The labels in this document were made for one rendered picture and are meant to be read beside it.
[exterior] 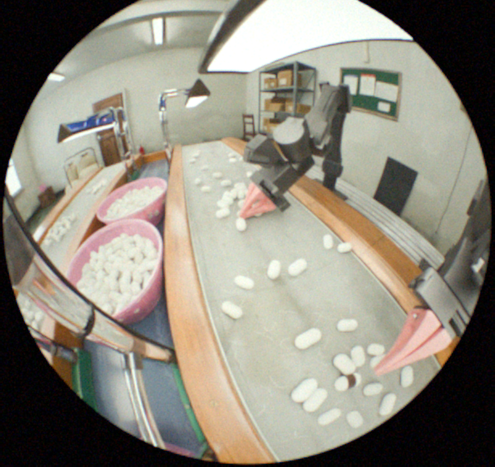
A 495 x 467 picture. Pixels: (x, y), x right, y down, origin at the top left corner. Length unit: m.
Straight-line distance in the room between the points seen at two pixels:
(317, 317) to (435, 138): 2.10
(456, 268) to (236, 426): 0.26
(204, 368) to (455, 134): 2.29
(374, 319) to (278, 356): 0.17
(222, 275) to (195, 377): 0.17
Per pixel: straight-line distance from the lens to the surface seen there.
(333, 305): 0.29
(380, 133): 2.33
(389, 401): 0.31
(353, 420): 0.28
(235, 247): 0.32
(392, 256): 0.40
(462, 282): 0.19
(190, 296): 0.25
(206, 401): 0.22
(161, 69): 4.92
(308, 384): 0.23
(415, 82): 2.35
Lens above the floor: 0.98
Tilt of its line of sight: 38 degrees down
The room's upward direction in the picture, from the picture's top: straight up
